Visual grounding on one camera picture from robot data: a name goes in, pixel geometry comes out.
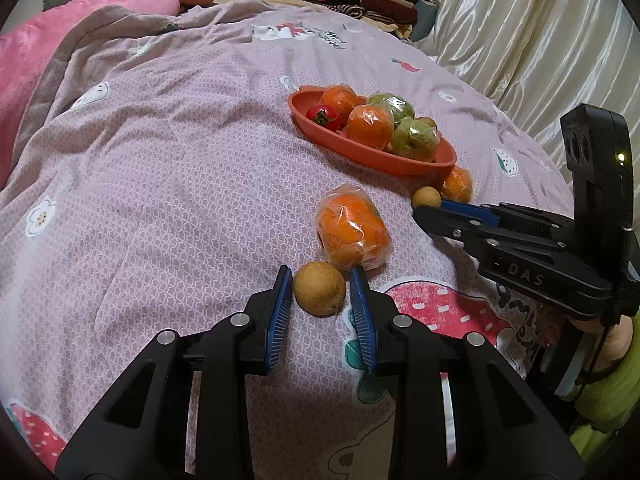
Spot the person's right hand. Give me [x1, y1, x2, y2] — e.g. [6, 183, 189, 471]
[570, 312, 635, 376]

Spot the red tomato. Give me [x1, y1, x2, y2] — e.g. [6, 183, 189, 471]
[306, 104, 342, 130]

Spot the person's right forearm green sleeve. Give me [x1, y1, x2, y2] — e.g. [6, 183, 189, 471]
[570, 310, 640, 456]

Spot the large brown longan fruit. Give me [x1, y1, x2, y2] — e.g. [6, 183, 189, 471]
[292, 261, 347, 317]

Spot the plain pink blanket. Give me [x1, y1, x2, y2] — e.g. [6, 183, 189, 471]
[0, 0, 221, 186]

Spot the grey cushion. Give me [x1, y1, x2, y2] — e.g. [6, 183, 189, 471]
[412, 0, 441, 43]

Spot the orange oval plate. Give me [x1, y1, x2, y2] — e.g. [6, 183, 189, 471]
[287, 85, 457, 177]

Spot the plastic-wrapped orange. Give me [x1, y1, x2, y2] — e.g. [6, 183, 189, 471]
[320, 85, 360, 120]
[440, 166, 474, 204]
[315, 185, 391, 272]
[345, 103, 396, 151]

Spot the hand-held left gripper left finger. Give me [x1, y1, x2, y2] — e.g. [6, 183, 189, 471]
[55, 266, 293, 480]

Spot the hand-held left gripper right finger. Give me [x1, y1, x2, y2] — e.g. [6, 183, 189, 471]
[349, 267, 586, 480]

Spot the printed pink blanket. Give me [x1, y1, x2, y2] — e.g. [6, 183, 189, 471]
[0, 0, 581, 480]

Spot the cream satin cloth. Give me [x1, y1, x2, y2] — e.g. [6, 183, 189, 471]
[407, 0, 640, 186]

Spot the plastic-wrapped green fruit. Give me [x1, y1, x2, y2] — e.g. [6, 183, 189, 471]
[390, 116, 441, 162]
[366, 91, 416, 126]

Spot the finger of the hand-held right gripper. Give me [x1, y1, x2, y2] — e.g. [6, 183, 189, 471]
[412, 205, 507, 262]
[440, 199, 577, 235]

